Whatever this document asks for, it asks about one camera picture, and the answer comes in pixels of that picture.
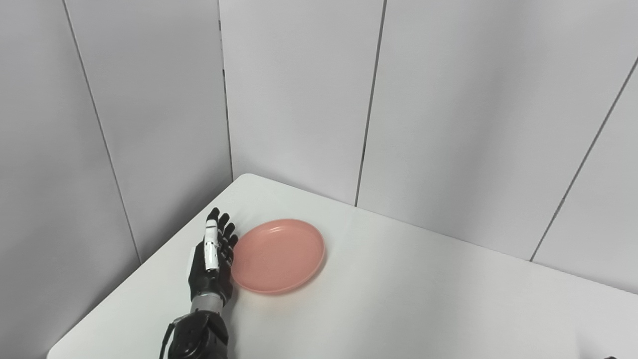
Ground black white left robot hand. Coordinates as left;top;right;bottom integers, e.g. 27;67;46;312
187;207;239;302

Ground pink round plate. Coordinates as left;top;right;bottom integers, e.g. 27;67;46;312
230;218;325;295

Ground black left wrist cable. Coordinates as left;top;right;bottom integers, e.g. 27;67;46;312
159;322;176;359

